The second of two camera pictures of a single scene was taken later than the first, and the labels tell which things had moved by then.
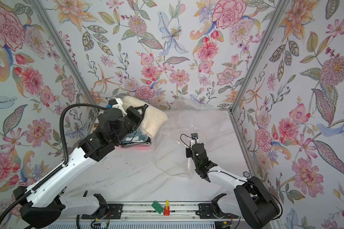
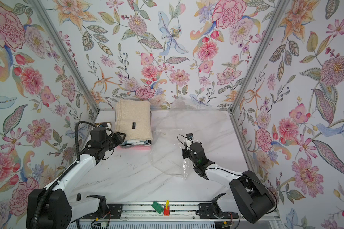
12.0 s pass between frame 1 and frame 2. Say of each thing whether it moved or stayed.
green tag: stayed
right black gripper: stayed
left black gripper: moved
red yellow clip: stayed
